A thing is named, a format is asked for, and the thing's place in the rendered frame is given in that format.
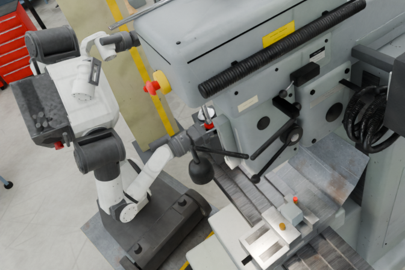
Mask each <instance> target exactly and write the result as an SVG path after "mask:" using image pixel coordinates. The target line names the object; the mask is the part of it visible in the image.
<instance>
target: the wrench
mask: <svg viewBox="0 0 405 270"><path fill-rule="evenodd" d="M171 1H173V0H161V1H159V2H156V3H155V4H153V5H150V6H149V7H147V8H144V9H143V10H141V11H138V12H136V13H134V14H132V15H130V16H128V17H126V18H124V19H122V20H120V21H118V22H116V23H114V24H112V25H110V26H108V28H109V30H111V31H112V30H114V29H116V28H118V27H120V26H122V25H124V24H126V23H128V22H130V21H132V20H134V19H136V18H138V17H140V16H143V15H144V14H147V13H149V12H150V11H153V10H155V9H156V8H159V7H161V6H162V5H165V4H167V3H168V2H171Z"/></svg>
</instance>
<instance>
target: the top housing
mask: <svg viewBox="0 0 405 270"><path fill-rule="evenodd" d="M346 2H347V0H173V1H171V2H168V3H167V4H165V5H162V6H161V7H159V8H156V9H155V10H153V11H150V12H149V13H147V14H144V15H143V16H140V17H138V18H136V19H134V21H133V27H134V29H135V31H136V34H137V36H138V38H139V40H140V43H141V45H142V48H143V50H144V52H145V55H146V57H147V59H148V61H149V64H150V66H151V67H152V69H153V70H154V71H155V72H156V70H157V71H158V70H160V71H162V72H163V73H164V75H165V76H166V78H167V80H168V81H169V84H170V86H171V89H172V90H173V91H174V92H175V93H176V94H177V95H178V96H179V97H180V98H181V99H182V100H183V102H184V103H185V104H186V105H187V106H189V107H190V108H198V107H200V106H202V105H204V104H205V103H207V102H209V101H211V100H213V99H214V98H216V97H218V96H219V95H221V94H223V93H225V92H226V91H228V90H230V89H232V88H233V87H235V86H237V85H238V84H240V83H242V82H244V81H245V80H247V79H249V78H251V77H253V76H254V75H256V74H258V73H259V72H261V71H263V70H265V69H266V68H268V67H270V66H272V65H273V64H275V63H277V62H278V61H280V60H282V59H284V58H286V57H287V56H289V55H291V54H293V53H294V52H296V51H298V50H299V49H301V48H303V47H305V46H306V45H308V44H309V43H312V42H313V41H315V40H317V39H318V38H320V37H322V36H324V35H326V34H327V33H329V32H331V31H333V30H334V29H336V28H337V27H339V26H341V25H342V24H344V22H345V20H344V21H342V22H341V23H339V24H337V25H335V26H334V27H332V28H330V29H329V30H327V31H324V32H323V33H322V34H320V35H318V36H316V37H314V38H313V39H311V40H309V41H308V42H306V43H304V44H302V45H300V46H298V47H297V48H295V49H293V50H291V51H289V52H288V53H287V54H285V55H283V56H281V57H279V58H277V59H276V60H274V61H272V62H270V63H269V64H267V65H265V66H264V67H261V68H260V69H259V70H256V71H254V72H253V73H251V74H249V75H248V76H246V77H245V78H243V79H241V80H239V81H237V82H236V83H234V84H231V85H230V86H229V87H227V88H225V89H222V91H220V92H218V93H216V94H214V95H212V96H210V97H209V98H207V99H205V98H203V97H202V95H201V94H200V92H199V89H198V85H199V84H201V83H203V82H204V81H206V80H208V79H211V78H213V76H215V75H217V74H220V73H221V72H222V71H225V70H226V69H227V68H230V67H231V63H232V62H234V61H235V60H236V61H237V62H238V63H239V62H240V61H242V60H244V59H246V58H248V57H250V56H251V55H253V54H255V53H257V52H259V51H261V50H262V49H263V48H265V47H267V46H269V45H271V44H273V43H274V42H276V41H278V40H280V39H282V38H283V37H285V36H287V35H289V34H291V33H292V32H294V31H296V30H297V29H300V28H301V27H303V26H305V25H307V24H309V23H310V22H312V21H314V20H316V19H317V18H319V17H321V16H322V12H324V11H326V10H327V11H328V12H330V11H332V10H334V9H335V8H337V7H339V6H341V5H342V4H344V3H346Z"/></svg>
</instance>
